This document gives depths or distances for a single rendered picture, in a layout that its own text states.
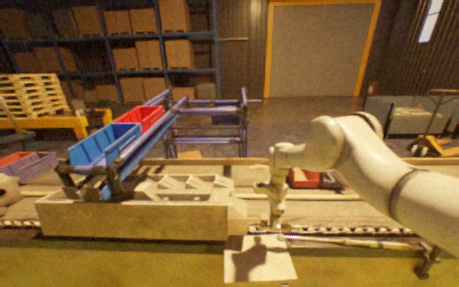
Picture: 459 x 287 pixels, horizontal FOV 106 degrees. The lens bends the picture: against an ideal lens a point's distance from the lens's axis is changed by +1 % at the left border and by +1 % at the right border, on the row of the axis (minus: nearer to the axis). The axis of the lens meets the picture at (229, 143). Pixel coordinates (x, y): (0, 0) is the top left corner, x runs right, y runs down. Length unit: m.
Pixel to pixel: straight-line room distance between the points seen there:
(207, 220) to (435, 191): 0.81
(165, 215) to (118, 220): 0.25
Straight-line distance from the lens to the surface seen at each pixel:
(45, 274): 1.75
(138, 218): 1.04
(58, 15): 13.01
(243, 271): 0.92
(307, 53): 11.61
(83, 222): 1.22
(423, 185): 0.29
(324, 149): 0.35
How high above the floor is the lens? 1.59
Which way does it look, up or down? 23 degrees down
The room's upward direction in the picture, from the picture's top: 2 degrees counter-clockwise
